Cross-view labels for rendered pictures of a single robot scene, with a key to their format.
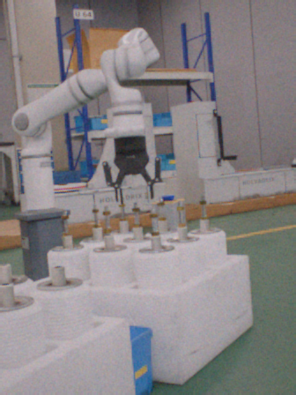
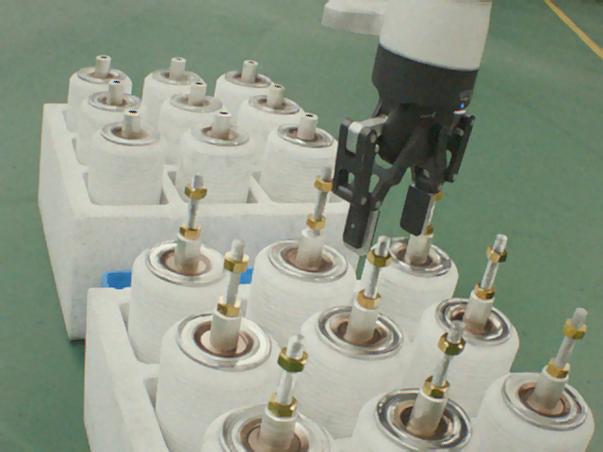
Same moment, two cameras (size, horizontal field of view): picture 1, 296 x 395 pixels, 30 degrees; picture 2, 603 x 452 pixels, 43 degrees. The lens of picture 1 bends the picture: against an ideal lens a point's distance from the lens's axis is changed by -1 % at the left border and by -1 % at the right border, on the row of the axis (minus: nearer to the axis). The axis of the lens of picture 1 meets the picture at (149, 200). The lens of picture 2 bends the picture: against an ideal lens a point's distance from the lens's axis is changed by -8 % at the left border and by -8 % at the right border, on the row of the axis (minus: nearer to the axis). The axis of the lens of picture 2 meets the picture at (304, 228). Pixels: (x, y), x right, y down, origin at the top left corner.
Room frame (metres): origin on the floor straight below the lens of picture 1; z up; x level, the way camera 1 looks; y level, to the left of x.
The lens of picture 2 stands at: (1.56, -0.48, 0.61)
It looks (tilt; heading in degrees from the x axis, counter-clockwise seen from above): 26 degrees down; 122
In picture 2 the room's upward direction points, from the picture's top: 12 degrees clockwise
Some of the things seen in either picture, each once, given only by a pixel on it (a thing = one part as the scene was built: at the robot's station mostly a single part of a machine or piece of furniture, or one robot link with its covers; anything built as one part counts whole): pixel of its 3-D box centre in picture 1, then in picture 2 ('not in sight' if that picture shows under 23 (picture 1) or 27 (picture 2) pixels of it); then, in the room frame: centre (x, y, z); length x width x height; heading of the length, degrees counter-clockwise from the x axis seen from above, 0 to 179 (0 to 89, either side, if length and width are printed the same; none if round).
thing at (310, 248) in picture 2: (109, 242); (310, 249); (1.21, 0.10, 0.26); 0.02 x 0.02 x 0.03
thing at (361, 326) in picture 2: (137, 234); (363, 319); (1.31, 0.03, 0.26); 0.02 x 0.02 x 0.03
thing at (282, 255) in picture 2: (110, 249); (307, 261); (1.21, 0.10, 0.25); 0.08 x 0.08 x 0.01
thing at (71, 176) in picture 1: (55, 189); not in sight; (6.01, 0.99, 0.19); 0.50 x 0.41 x 0.37; 34
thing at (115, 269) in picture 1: (114, 289); (290, 339); (1.21, 0.10, 0.16); 0.10 x 0.10 x 0.18
